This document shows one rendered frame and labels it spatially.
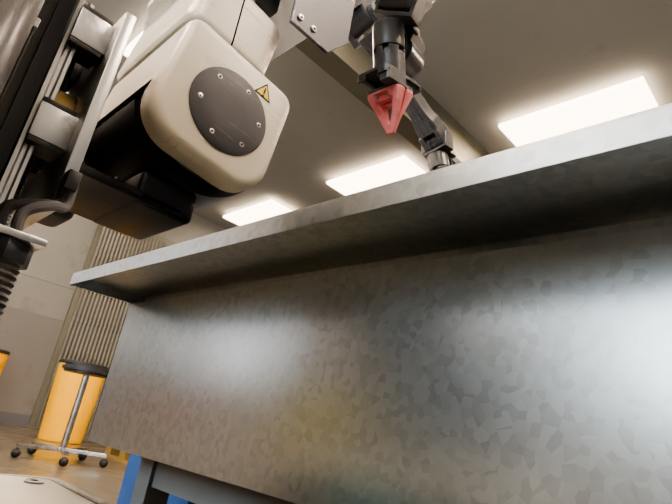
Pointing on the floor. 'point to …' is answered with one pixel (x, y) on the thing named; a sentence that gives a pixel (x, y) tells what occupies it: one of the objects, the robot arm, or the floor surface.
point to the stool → (70, 421)
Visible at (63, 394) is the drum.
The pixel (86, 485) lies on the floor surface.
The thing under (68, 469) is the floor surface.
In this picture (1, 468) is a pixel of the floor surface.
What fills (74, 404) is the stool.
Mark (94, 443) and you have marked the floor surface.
